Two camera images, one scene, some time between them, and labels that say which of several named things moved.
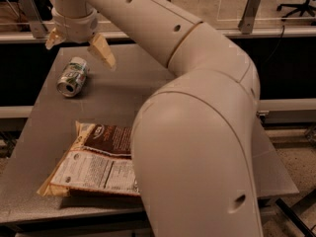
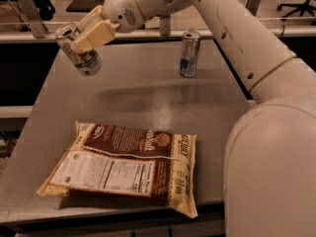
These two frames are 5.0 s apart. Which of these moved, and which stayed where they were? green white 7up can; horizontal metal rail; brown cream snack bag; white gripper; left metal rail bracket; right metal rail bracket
Moved: white gripper; green white 7up can
Stayed: brown cream snack bag; horizontal metal rail; right metal rail bracket; left metal rail bracket
